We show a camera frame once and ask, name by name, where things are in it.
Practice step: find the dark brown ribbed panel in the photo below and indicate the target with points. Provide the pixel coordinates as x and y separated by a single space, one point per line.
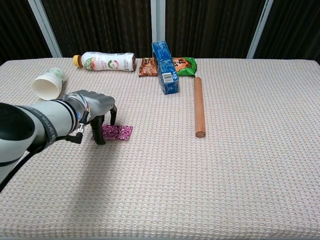
15 27
292 30
100 25
212 27

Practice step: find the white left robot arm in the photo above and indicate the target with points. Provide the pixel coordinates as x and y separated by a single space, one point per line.
32 130

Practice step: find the white drink bottle yellow cap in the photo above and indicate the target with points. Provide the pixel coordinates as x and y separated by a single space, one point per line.
105 62

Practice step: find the green snack packet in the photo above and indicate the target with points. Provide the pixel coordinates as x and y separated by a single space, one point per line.
186 66

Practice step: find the wooden rolling pin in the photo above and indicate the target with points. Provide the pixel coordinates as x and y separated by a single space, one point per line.
199 107

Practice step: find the pink woven tablecloth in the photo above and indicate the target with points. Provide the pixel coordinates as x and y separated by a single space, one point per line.
175 175

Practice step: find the brown snack packet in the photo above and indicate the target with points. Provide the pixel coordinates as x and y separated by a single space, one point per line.
148 67

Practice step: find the grey metal frame post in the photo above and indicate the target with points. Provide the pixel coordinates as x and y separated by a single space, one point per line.
260 27
158 22
45 27

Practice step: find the grey black left robot hand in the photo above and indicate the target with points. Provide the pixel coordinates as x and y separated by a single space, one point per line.
98 105

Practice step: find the blue cardboard box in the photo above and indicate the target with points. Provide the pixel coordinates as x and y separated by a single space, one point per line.
166 67

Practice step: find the white paper cup green print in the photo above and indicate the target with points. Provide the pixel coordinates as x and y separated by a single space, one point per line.
47 86

